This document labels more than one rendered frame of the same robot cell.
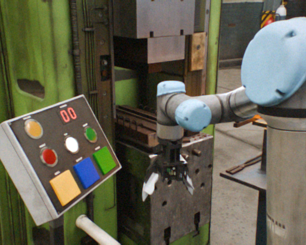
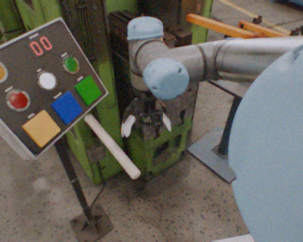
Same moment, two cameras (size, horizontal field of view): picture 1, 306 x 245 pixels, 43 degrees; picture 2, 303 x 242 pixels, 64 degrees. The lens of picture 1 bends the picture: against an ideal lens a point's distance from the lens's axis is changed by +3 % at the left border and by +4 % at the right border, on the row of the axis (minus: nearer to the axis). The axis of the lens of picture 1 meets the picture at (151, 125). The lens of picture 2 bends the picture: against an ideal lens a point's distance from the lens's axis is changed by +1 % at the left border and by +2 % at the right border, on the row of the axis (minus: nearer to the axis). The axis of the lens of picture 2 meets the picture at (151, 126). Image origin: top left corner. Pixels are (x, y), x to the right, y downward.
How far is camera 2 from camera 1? 0.49 m
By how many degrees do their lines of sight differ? 27
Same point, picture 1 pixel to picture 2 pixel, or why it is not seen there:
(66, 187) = (42, 129)
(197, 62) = not seen: outside the picture
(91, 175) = (71, 110)
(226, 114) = (209, 74)
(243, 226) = (219, 104)
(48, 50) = not seen: outside the picture
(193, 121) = (163, 90)
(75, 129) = (51, 62)
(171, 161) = (146, 110)
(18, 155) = not seen: outside the picture
